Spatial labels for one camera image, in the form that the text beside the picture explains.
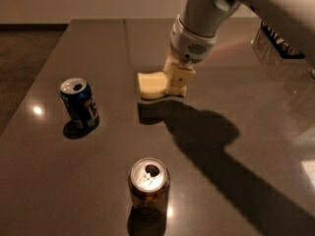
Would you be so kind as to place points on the blue soda can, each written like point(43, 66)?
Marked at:
point(78, 99)

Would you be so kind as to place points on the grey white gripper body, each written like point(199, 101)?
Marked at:
point(188, 44)

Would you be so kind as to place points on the yellow sponge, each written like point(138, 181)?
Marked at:
point(152, 85)

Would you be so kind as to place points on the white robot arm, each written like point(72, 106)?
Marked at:
point(195, 31)

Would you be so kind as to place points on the black wire basket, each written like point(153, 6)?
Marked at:
point(283, 48)

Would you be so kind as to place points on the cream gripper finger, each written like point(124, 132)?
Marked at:
point(170, 64)
point(177, 79)

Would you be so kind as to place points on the orange soda can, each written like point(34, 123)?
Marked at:
point(149, 184)

